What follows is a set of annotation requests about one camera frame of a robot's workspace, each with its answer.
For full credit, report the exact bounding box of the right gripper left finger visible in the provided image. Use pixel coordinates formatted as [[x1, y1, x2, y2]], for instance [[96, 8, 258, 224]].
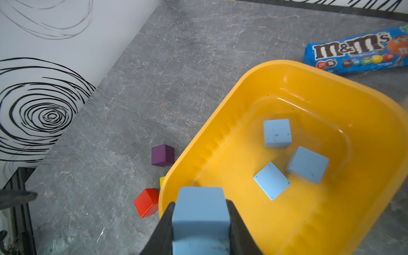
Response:
[[140, 202, 175, 255]]

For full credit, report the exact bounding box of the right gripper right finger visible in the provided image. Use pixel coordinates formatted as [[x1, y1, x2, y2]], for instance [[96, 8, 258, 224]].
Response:
[[226, 199, 262, 255]]

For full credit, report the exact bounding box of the blue cube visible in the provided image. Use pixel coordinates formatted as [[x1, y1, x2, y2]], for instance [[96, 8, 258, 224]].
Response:
[[172, 187, 231, 255], [253, 162, 291, 201], [263, 119, 292, 148], [286, 147, 329, 184]]

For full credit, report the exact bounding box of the small red cube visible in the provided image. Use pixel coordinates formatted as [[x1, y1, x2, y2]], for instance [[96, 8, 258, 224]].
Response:
[[134, 189, 159, 218]]

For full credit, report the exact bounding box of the yellow wedge block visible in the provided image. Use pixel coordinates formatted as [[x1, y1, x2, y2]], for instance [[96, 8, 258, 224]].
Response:
[[159, 176, 165, 188]]

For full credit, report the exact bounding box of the purple cube near tub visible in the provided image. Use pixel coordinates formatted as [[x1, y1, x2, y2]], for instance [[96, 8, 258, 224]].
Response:
[[151, 144, 175, 167]]

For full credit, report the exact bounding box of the yellow plastic tub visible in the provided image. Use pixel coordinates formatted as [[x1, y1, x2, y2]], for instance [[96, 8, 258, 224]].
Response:
[[159, 60, 408, 255]]

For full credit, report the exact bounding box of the blue candy packet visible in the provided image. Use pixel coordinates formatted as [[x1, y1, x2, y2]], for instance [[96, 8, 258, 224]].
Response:
[[303, 24, 408, 75]]

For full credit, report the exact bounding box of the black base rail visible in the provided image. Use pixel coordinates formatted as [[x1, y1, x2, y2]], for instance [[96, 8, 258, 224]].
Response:
[[1, 167, 37, 255]]

